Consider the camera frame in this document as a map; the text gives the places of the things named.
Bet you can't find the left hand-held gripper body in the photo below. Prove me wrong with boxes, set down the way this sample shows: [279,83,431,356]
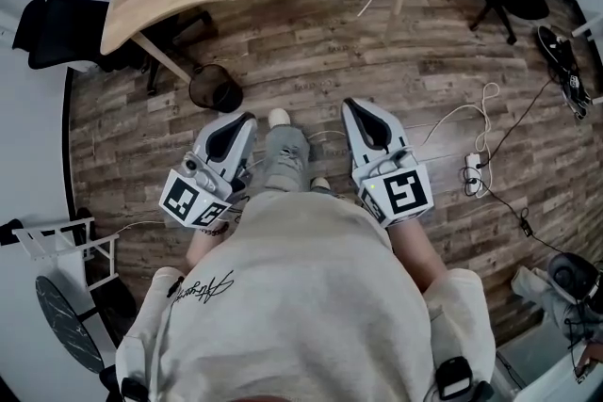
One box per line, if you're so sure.
[158,149,250,230]

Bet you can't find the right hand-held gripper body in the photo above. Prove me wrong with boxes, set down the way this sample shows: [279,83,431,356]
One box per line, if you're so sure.
[351,144,435,229]

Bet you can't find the black waste bin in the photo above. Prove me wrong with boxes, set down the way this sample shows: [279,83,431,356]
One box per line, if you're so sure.
[187,63,245,114]

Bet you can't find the person's right forearm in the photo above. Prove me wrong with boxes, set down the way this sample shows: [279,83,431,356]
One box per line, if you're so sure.
[388,218,448,291]

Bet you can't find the person's left forearm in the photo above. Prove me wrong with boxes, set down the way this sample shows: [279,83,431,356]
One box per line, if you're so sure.
[186,223,236,269]

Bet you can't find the person's grey trousers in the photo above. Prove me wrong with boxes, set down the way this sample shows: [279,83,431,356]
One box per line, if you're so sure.
[261,125,359,203]

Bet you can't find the person's left beige shoe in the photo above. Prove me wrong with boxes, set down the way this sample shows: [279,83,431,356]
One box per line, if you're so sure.
[267,107,292,128]

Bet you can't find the white folding chair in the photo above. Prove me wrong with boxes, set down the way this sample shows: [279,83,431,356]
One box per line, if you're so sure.
[11,223,120,293]

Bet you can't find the white straw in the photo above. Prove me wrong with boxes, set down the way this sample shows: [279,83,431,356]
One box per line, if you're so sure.
[356,0,382,19]

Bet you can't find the person's beige shirt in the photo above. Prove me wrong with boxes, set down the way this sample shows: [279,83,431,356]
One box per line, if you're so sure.
[115,190,496,402]

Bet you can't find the black marble round table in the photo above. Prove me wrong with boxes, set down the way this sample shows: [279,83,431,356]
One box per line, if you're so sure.
[35,275,138,376]

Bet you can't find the beaded wrist bracelet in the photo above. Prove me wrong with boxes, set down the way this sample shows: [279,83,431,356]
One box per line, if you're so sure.
[197,220,232,240]

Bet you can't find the white extension cable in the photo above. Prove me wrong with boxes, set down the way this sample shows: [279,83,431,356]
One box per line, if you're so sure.
[421,82,500,199]

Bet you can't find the thin black cable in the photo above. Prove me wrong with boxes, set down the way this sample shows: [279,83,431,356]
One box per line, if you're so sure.
[464,77,566,253]

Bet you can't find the black device with cables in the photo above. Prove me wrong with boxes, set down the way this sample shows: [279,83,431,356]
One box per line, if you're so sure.
[536,24,593,121]

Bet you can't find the black strap buckle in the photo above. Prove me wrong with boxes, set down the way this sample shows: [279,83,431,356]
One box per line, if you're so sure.
[433,356,475,401]
[120,376,152,402]

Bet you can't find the white table frame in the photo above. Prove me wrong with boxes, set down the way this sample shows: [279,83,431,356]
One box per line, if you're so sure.
[571,8,603,107]

